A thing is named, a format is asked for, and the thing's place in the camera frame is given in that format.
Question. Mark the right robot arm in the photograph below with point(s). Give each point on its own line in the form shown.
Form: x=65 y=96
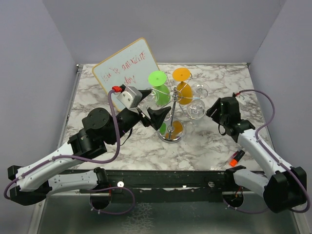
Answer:
x=283 y=186

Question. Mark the orange black marker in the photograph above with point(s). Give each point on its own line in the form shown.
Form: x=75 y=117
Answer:
x=237 y=158

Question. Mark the small whiteboard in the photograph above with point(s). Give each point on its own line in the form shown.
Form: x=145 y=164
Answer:
x=130 y=66

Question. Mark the red pen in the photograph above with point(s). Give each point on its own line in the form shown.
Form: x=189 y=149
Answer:
x=232 y=156

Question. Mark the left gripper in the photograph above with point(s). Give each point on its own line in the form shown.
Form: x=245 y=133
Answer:
x=157 y=116

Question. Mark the orange plastic cup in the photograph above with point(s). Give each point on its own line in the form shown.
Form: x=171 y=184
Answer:
x=185 y=94

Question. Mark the chrome wine glass rack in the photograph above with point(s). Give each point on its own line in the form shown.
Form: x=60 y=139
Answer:
x=172 y=129

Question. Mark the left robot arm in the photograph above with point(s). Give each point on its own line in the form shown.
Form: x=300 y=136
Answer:
x=97 y=142

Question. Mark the green plastic goblet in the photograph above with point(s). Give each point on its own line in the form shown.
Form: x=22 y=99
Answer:
x=157 y=79

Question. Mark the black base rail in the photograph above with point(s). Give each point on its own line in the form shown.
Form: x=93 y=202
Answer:
x=168 y=186

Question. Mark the clear tumbler glass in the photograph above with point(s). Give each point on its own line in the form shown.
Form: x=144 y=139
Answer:
x=200 y=90

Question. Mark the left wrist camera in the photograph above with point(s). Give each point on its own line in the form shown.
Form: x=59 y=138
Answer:
x=126 y=97

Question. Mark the clear wine glass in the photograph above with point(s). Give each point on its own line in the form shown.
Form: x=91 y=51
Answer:
x=151 y=100
x=196 y=109

